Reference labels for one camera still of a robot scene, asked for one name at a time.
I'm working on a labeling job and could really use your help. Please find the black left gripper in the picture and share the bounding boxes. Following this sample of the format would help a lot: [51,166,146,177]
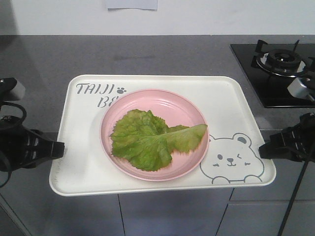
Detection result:
[0,116,65,172]

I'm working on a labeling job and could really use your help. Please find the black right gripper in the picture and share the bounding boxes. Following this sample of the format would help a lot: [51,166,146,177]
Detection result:
[259,113,315,162]

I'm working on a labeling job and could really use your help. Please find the cream bear print tray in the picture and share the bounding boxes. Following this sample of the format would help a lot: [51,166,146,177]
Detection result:
[49,75,276,196]

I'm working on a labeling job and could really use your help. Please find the green lettuce leaf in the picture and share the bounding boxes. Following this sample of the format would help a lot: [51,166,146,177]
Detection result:
[110,109,207,171]

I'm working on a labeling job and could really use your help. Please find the pink round plate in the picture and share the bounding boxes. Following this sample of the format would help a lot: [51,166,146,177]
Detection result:
[100,89,209,181]

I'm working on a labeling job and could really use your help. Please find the black glass gas stove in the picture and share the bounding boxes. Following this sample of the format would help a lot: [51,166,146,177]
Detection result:
[231,43,315,108]

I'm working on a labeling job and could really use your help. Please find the black gas burner grate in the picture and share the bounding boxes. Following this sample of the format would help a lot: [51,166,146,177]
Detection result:
[251,40,315,88]

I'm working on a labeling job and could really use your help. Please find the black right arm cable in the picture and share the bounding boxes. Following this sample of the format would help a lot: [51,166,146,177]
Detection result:
[277,147,311,236]

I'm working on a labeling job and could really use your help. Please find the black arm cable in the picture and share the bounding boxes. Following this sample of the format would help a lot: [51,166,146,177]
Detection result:
[0,100,28,189]
[277,147,311,236]

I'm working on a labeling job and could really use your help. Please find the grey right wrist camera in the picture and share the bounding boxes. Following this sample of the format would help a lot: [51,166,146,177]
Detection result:
[287,77,315,102]

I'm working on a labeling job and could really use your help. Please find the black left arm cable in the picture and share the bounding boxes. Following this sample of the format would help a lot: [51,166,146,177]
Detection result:
[0,100,28,189]

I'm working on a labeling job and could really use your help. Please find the white paper sheet on wall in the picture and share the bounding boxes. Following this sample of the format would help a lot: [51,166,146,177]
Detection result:
[105,0,158,10]

